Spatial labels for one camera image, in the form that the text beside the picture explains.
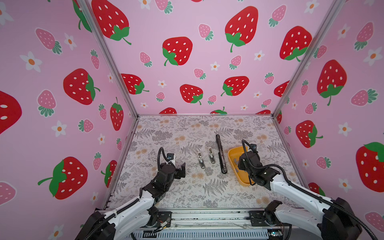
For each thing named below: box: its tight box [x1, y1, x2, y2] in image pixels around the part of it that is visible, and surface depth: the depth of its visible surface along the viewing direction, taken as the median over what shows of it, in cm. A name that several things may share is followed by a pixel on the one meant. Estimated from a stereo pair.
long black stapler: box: [215, 134, 228, 174], surface depth 100 cm
